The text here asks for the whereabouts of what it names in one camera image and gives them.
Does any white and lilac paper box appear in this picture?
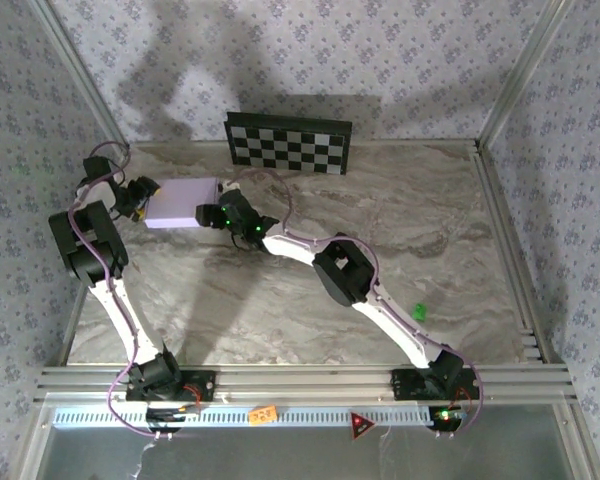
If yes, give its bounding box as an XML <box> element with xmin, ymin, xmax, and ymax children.
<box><xmin>143</xmin><ymin>177</ymin><xmax>222</xmax><ymax>230</ymax></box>

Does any black white checkerboard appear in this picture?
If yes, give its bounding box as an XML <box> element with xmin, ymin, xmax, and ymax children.
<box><xmin>223</xmin><ymin>112</ymin><xmax>354</xmax><ymax>176</ymax></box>

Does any orange sticker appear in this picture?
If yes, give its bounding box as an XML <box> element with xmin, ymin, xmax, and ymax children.
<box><xmin>248</xmin><ymin>405</ymin><xmax>279</xmax><ymax>426</ymax></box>

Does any left black controller board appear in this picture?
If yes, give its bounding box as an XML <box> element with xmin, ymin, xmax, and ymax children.
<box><xmin>144</xmin><ymin>407</ymin><xmax>202</xmax><ymax>434</ymax></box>

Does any black controller board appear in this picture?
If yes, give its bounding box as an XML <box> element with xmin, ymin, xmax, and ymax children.
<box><xmin>144</xmin><ymin>407</ymin><xmax>202</xmax><ymax>434</ymax></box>
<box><xmin>427</xmin><ymin>404</ymin><xmax>469</xmax><ymax>434</ymax></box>

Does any red triangle sticker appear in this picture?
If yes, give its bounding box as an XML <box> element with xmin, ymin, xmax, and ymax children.
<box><xmin>349</xmin><ymin>410</ymin><xmax>376</xmax><ymax>442</ymax></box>

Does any grey metal sheet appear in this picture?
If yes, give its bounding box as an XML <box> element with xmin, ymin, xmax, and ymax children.
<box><xmin>19</xmin><ymin>404</ymin><xmax>600</xmax><ymax>480</ymax></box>

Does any right black controller board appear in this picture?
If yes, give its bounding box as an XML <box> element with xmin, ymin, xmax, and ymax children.
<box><xmin>427</xmin><ymin>404</ymin><xmax>469</xmax><ymax>434</ymax></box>

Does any aluminium side rail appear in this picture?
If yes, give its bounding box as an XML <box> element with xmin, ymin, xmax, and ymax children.
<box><xmin>472</xmin><ymin>142</ymin><xmax>564</xmax><ymax>364</ymax></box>
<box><xmin>59</xmin><ymin>144</ymin><xmax>130</xmax><ymax>369</ymax></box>

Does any aluminium corner post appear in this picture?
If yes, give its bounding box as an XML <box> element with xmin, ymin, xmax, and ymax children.
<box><xmin>474</xmin><ymin>0</ymin><xmax>576</xmax><ymax>151</ymax></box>
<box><xmin>27</xmin><ymin>0</ymin><xmax>130</xmax><ymax>154</ymax></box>

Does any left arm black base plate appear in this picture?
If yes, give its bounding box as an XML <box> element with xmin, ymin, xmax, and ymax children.
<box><xmin>124</xmin><ymin>367</ymin><xmax>217</xmax><ymax>404</ymax></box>

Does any aluminium front rail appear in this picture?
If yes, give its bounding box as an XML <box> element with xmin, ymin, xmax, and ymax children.
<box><xmin>34</xmin><ymin>364</ymin><xmax>579</xmax><ymax>406</ymax></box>

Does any slotted grey cable duct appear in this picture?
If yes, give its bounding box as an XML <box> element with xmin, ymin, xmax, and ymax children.
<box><xmin>52</xmin><ymin>405</ymin><xmax>461</xmax><ymax>429</ymax></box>

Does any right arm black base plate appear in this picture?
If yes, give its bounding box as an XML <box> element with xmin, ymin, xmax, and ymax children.
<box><xmin>390</xmin><ymin>367</ymin><xmax>483</xmax><ymax>401</ymax></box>

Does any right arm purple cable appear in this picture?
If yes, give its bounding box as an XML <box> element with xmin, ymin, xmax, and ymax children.
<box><xmin>224</xmin><ymin>168</ymin><xmax>486</xmax><ymax>441</ymax></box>

